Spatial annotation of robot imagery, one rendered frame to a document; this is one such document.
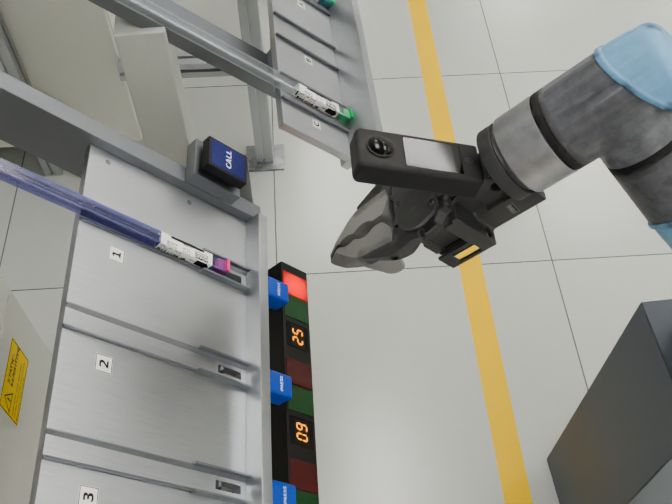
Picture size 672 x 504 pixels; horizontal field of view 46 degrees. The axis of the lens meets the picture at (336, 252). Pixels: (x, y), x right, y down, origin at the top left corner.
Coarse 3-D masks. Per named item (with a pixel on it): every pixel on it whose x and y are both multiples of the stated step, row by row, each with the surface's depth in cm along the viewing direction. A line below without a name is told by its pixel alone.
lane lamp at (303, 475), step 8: (296, 464) 76; (304, 464) 77; (312, 464) 78; (296, 472) 75; (304, 472) 76; (312, 472) 77; (296, 480) 75; (304, 480) 76; (312, 480) 76; (296, 488) 74; (304, 488) 75; (312, 488) 76
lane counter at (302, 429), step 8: (296, 424) 78; (304, 424) 79; (312, 424) 80; (296, 432) 78; (304, 432) 79; (312, 432) 80; (296, 440) 77; (304, 440) 78; (312, 440) 79; (312, 448) 79
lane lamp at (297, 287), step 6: (288, 276) 89; (294, 276) 89; (288, 282) 88; (294, 282) 89; (300, 282) 90; (288, 288) 88; (294, 288) 88; (300, 288) 89; (306, 288) 90; (294, 294) 88; (300, 294) 89; (306, 294) 89; (306, 300) 89
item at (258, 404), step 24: (264, 216) 85; (264, 240) 83; (264, 264) 81; (264, 288) 80; (264, 312) 78; (264, 336) 76; (264, 360) 75; (264, 384) 73; (264, 408) 72; (264, 432) 70; (264, 456) 69; (264, 480) 68
